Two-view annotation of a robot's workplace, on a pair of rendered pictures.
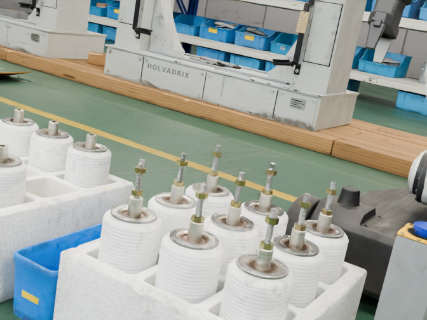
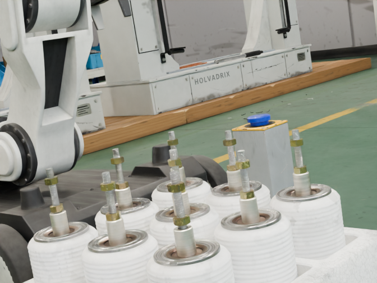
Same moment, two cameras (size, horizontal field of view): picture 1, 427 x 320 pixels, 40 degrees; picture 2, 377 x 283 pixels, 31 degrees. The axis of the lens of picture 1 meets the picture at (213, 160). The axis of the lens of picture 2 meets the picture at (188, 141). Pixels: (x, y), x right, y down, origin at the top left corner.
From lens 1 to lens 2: 1.06 m
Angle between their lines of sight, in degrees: 73
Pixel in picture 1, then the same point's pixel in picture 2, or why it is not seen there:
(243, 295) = (337, 215)
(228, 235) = (215, 215)
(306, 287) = not seen: hidden behind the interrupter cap
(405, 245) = (271, 135)
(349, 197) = (39, 195)
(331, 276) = not seen: hidden behind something
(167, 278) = (284, 267)
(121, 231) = (226, 265)
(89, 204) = not seen: outside the picture
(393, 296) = (278, 182)
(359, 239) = (89, 221)
